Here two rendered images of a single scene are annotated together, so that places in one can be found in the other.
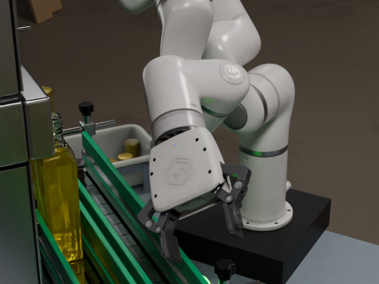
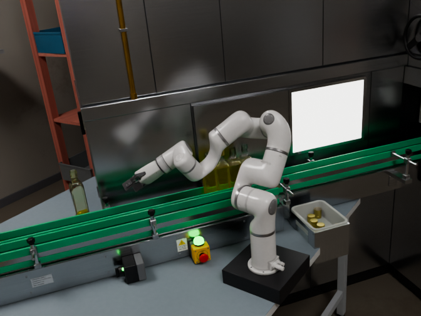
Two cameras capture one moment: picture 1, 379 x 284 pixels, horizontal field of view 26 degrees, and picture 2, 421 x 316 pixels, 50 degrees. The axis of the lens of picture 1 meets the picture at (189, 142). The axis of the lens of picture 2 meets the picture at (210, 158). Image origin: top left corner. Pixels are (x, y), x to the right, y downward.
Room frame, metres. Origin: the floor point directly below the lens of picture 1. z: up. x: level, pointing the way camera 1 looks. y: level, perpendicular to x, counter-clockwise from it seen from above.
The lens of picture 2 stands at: (1.45, -1.57, 1.87)
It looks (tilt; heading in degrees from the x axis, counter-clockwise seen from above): 23 degrees down; 99
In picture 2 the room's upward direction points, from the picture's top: 5 degrees counter-clockwise
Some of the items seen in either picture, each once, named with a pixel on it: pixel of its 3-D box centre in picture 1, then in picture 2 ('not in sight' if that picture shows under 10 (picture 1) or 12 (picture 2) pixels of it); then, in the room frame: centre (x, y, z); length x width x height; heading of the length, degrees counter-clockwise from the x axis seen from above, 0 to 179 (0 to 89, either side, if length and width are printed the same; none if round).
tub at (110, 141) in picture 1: (106, 163); (318, 222); (1.63, 0.19, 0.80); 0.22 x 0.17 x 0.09; 115
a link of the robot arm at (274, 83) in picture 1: (261, 109); (259, 210); (1.38, -0.13, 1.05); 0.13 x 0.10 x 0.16; 147
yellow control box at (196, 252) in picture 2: not in sight; (200, 251); (1.12, -0.02, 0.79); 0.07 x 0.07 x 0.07; 25
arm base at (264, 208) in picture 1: (265, 177); (266, 249); (1.40, -0.15, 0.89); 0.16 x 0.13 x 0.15; 148
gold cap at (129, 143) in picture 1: (132, 150); not in sight; (1.70, 0.13, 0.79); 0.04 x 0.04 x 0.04
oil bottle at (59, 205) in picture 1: (58, 200); (210, 184); (1.16, 0.21, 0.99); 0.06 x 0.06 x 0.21; 25
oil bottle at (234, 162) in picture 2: not in sight; (234, 179); (1.26, 0.27, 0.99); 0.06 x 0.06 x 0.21; 25
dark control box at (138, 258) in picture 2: not in sight; (133, 268); (0.87, -0.14, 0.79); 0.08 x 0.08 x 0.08; 25
